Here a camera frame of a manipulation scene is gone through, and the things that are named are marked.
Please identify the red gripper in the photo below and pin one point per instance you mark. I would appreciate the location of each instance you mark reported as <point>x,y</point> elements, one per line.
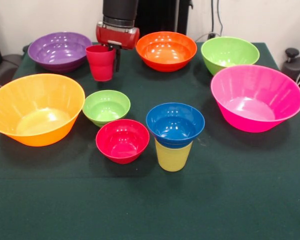
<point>117,37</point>

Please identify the red cup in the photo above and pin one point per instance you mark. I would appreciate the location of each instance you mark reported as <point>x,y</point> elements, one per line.
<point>101,65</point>

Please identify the orange bowl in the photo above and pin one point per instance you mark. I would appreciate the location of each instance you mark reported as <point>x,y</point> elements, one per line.
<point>166,52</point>

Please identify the small blue bowl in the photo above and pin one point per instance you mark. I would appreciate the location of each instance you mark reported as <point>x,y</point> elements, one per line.
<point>175,122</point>

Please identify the yellow translucent cup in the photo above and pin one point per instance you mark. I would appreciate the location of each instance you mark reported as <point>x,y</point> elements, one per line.
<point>173,157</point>

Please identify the large pink bowl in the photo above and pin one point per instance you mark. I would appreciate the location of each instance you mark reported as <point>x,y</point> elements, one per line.
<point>257,100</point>

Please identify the small green bowl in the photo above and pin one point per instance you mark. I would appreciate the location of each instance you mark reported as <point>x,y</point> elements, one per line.
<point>106,107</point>

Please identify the purple bowl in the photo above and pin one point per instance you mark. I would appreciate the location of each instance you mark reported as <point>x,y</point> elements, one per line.
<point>60,50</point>

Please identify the small red bowl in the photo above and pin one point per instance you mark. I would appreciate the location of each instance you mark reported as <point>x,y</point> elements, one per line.
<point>122,141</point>

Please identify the small black knob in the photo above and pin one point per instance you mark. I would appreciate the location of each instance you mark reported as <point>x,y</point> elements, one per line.
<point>25,48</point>

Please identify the large yellow-orange bowl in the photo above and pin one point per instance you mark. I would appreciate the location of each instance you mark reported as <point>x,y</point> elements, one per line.
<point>37,107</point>

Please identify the black power plug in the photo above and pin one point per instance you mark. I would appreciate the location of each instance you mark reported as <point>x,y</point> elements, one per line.
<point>212,35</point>

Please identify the large light green bowl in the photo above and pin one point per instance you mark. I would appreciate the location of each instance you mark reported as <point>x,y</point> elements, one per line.
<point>227,52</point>

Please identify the dark green tablecloth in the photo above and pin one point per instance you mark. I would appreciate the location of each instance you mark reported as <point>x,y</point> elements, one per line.
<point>150,200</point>

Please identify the black round base with knob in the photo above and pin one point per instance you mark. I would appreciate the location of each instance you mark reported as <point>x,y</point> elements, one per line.
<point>297,67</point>

